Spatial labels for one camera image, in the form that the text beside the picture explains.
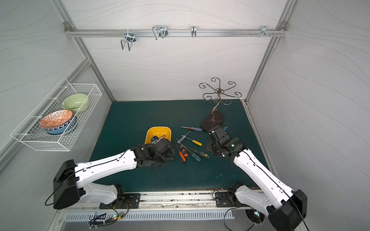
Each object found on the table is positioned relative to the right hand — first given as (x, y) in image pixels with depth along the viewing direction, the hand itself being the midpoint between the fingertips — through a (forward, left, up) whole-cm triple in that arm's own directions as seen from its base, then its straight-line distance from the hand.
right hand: (208, 145), depth 77 cm
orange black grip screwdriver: (0, +15, -14) cm, 21 cm away
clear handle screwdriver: (+12, +16, -14) cm, 24 cm away
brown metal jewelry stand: (+25, -6, +15) cm, 30 cm away
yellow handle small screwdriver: (+10, +8, -15) cm, 20 cm away
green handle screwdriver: (0, +9, -13) cm, 16 cm away
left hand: (-6, +19, -4) cm, 21 cm away
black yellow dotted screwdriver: (+1, +4, -13) cm, 14 cm away
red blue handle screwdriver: (+20, +7, -14) cm, 25 cm away
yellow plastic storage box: (+14, +32, -10) cm, 36 cm away
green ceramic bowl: (+12, +70, +20) cm, 74 cm away
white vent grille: (-34, +51, -15) cm, 63 cm away
